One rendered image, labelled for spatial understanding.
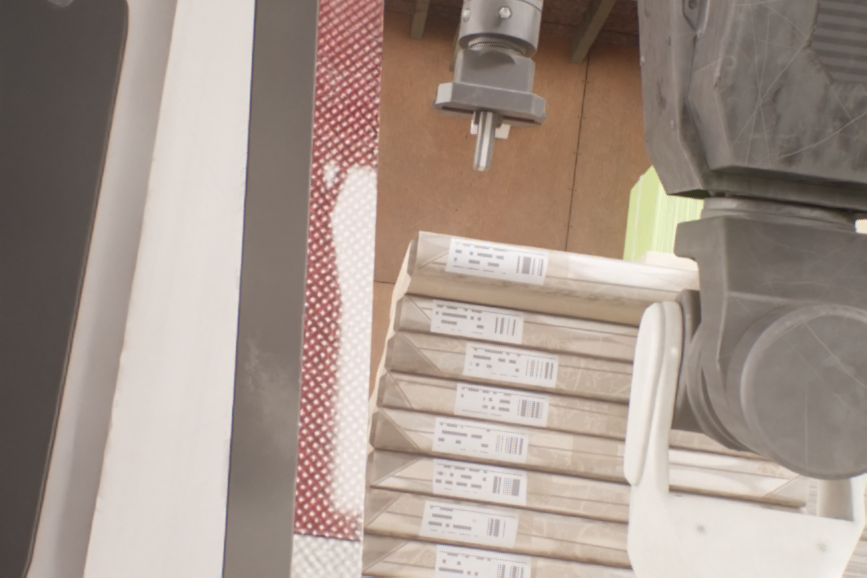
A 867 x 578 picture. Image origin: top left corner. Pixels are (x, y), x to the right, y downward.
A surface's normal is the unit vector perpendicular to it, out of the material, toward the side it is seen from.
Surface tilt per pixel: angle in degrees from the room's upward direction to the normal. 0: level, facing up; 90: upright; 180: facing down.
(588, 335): 90
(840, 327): 101
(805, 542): 64
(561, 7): 180
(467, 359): 90
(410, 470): 90
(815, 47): 116
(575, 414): 90
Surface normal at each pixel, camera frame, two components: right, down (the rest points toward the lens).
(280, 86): 0.07, -0.18
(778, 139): 0.02, 0.26
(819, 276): 0.11, -0.70
